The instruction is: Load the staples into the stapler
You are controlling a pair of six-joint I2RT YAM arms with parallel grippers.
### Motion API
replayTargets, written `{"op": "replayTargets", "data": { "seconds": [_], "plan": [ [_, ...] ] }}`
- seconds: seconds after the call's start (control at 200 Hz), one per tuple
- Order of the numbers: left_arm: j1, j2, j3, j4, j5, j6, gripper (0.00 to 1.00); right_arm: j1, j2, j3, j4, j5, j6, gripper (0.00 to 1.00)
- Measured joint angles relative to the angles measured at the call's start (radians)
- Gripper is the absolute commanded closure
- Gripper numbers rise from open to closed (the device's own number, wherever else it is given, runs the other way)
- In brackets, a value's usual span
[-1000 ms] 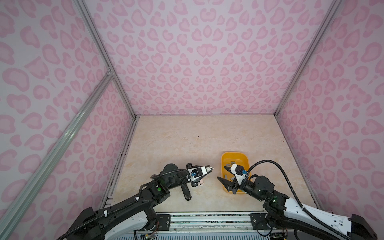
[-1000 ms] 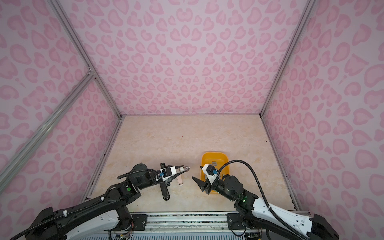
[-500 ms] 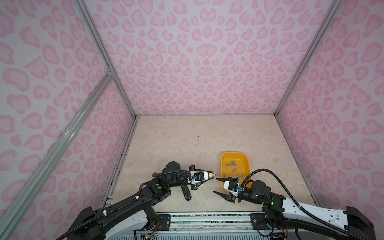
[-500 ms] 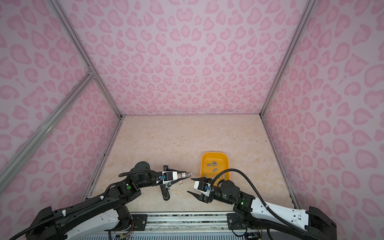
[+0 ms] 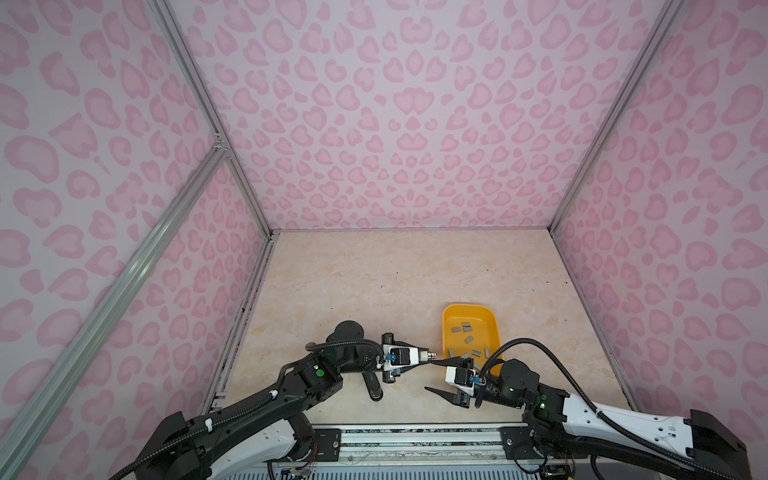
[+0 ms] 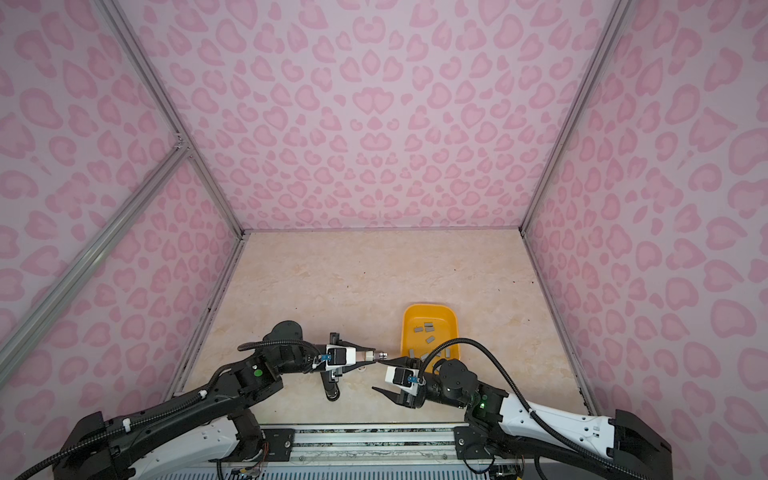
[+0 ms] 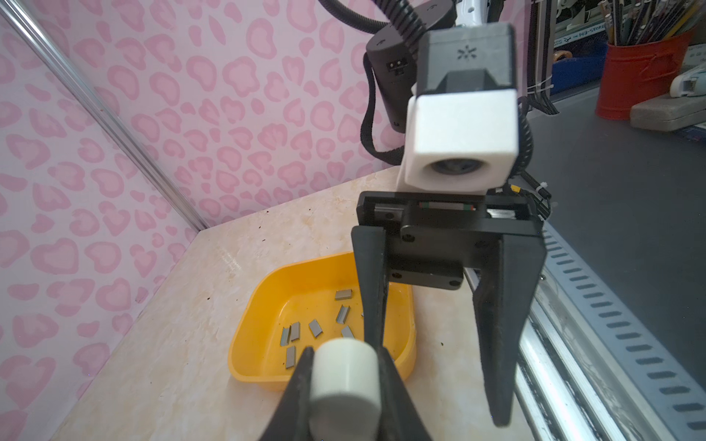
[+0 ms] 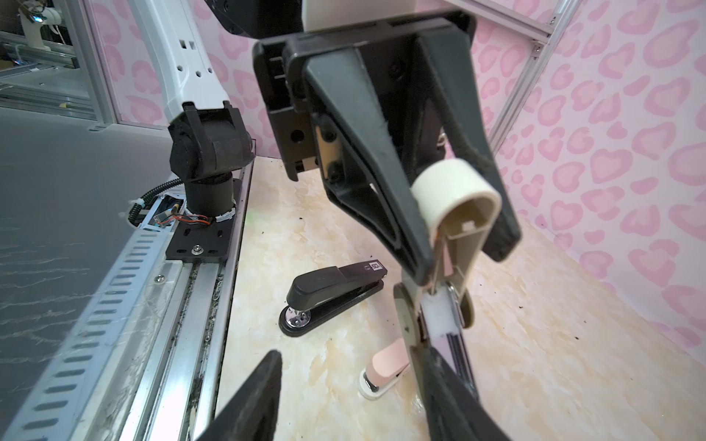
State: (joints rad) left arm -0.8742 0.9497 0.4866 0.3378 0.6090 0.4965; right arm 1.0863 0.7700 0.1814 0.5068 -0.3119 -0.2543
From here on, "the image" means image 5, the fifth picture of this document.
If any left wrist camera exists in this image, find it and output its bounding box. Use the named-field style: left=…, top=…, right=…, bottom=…
left=384, top=345, right=421, bottom=369

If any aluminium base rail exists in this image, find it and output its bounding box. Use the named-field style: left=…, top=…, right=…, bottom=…
left=160, top=422, right=691, bottom=480

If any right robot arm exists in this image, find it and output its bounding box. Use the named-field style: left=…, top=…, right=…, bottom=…
left=439, top=357, right=752, bottom=479

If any diagonal aluminium frame bar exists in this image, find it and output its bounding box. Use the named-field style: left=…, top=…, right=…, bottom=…
left=1, top=145, right=226, bottom=479

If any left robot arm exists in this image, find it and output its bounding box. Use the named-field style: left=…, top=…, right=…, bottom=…
left=128, top=320, right=436, bottom=479

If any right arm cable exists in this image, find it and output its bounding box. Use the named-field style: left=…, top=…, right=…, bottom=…
left=475, top=337, right=745, bottom=480

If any yellow plastic tray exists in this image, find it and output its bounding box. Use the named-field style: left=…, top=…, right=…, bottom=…
left=442, top=304, right=502, bottom=370

